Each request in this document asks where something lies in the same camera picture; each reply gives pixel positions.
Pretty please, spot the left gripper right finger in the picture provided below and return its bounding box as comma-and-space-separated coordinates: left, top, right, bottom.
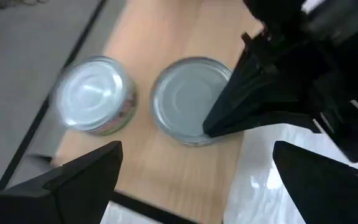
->
272, 140, 358, 224

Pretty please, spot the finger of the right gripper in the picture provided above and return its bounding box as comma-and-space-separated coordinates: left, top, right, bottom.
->
203, 33, 272, 133
208, 74, 319, 138

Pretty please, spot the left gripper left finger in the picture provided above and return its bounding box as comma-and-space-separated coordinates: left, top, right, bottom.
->
0, 140, 124, 224

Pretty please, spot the silver lid green label can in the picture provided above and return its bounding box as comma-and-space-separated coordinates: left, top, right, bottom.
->
150, 57, 239, 147
53, 55, 139, 136

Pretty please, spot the wooden shelf black frame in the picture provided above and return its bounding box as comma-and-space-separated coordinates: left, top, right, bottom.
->
51, 0, 264, 224

